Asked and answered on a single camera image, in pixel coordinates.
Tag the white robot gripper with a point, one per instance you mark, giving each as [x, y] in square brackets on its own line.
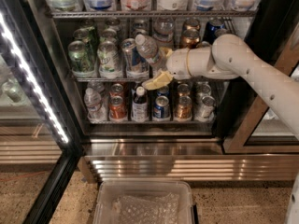
[177, 64]

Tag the clear water bottle shelf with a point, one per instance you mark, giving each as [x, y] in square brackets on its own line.
[149, 50]

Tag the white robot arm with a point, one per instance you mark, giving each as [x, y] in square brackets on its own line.
[242, 202]

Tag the rear water bottle middle shelf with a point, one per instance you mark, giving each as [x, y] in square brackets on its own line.
[163, 31]

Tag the dark juice bottle white cap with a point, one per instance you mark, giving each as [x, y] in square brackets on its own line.
[140, 105]

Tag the bottom shelf water bottle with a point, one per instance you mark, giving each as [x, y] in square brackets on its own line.
[94, 104]

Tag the glass fridge door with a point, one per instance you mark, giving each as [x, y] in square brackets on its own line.
[35, 165]

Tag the front silver blue can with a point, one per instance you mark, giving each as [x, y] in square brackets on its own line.
[136, 66]

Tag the front gold can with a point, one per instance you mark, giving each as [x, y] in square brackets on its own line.
[203, 44]

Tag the gold can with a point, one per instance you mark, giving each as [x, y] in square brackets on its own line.
[184, 108]
[203, 44]

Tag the bottom blue pepsi can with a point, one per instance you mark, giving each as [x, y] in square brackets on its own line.
[161, 109]

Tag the bottom gold can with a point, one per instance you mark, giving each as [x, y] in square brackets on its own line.
[184, 108]

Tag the front 7up can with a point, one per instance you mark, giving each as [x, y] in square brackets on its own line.
[109, 60]

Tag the bottom silver can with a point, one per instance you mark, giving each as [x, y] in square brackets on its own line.
[205, 109]

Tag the bottom orange soda can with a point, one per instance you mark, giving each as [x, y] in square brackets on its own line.
[117, 108]

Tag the front green soda can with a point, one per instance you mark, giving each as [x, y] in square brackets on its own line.
[82, 65]

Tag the white led light strip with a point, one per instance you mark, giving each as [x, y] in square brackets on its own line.
[15, 49]

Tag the clear plastic bin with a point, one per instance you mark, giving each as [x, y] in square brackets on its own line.
[110, 191]

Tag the bubble wrap sheet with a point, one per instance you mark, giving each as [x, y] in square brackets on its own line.
[129, 209]

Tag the middle wire shelf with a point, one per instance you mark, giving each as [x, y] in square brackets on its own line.
[117, 79]

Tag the wire shelf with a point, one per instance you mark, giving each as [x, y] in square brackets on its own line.
[151, 14]
[117, 79]

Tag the upper wire shelf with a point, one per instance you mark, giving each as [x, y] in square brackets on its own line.
[151, 14]

